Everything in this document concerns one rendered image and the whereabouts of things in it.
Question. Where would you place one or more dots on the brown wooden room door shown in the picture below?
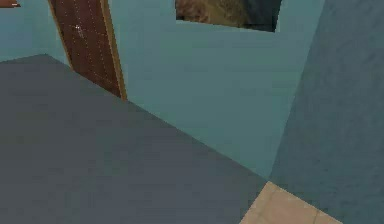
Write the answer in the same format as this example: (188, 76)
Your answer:
(88, 46)

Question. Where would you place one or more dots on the brown framed wall picture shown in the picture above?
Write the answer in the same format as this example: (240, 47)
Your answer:
(226, 13)

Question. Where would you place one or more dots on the small brown wall object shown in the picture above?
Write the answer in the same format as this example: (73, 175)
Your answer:
(9, 3)

